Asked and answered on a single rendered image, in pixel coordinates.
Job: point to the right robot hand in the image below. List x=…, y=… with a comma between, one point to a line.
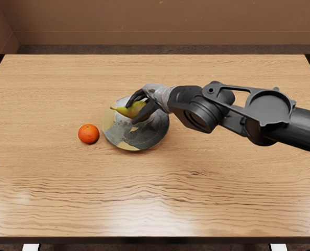
x=158, y=95

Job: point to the grey patterned plate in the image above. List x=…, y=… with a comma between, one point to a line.
x=144, y=133

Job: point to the yellow-green pear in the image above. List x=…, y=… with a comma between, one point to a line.
x=132, y=109

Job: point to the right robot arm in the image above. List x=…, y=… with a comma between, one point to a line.
x=248, y=112

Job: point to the orange fruit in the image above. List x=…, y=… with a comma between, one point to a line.
x=88, y=133

